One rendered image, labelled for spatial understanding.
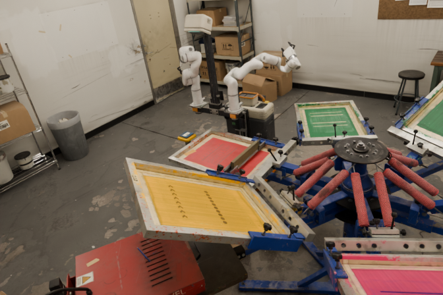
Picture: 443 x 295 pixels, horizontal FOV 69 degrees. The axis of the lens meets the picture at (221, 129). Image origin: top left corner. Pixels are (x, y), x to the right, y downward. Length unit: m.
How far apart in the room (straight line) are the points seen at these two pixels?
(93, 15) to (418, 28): 4.96
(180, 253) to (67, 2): 4.53
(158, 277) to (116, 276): 0.21
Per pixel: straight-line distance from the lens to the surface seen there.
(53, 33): 5.50
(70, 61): 5.61
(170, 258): 1.77
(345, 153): 2.05
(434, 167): 2.75
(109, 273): 1.83
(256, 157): 2.64
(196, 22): 2.82
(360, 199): 1.92
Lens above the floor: 2.40
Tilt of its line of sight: 27 degrees down
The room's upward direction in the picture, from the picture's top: 8 degrees counter-clockwise
